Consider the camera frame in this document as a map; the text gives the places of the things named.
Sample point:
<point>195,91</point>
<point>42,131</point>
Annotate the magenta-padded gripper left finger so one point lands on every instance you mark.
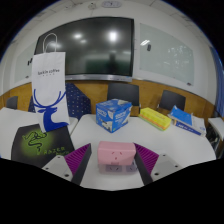
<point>78,158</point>

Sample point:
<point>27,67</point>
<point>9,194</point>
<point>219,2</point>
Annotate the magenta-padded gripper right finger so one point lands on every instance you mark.
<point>145,160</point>

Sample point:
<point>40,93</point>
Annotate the pink charger block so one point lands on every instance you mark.
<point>116,152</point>

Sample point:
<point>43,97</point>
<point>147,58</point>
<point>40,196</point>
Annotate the white power strip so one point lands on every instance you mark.
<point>116,168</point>

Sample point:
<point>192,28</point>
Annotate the yellow flat box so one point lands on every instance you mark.
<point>155,118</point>

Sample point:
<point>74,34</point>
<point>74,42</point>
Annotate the black green mouse pad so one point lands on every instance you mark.
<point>33,146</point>

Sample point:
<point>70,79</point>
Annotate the blue tissue box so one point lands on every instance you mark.
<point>113,115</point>

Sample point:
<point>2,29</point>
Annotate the blue dotted armchair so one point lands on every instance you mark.
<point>79,101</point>

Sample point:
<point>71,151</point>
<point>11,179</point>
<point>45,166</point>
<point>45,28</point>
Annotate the blue white paper pack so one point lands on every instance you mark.
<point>186,120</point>

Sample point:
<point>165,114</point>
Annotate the black chair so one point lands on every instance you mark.
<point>171,99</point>
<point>122,92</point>

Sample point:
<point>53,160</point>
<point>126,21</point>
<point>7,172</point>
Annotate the white paper bag blue deer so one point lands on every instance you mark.
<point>49,86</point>

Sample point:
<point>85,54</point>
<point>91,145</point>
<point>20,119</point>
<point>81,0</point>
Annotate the small white side table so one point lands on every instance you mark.
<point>217,128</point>

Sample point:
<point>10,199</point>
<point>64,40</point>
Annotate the grey chair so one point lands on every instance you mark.
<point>12,102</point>

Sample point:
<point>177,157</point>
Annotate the small glass whiteboard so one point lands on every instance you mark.
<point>23,66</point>

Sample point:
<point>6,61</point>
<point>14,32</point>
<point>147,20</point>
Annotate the blue window blind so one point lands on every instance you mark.
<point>218,80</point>

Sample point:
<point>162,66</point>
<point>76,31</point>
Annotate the large glass whiteboard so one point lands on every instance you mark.
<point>166,53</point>

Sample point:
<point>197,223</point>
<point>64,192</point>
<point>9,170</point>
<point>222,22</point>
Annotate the large black wall screen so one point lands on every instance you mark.
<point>93,50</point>

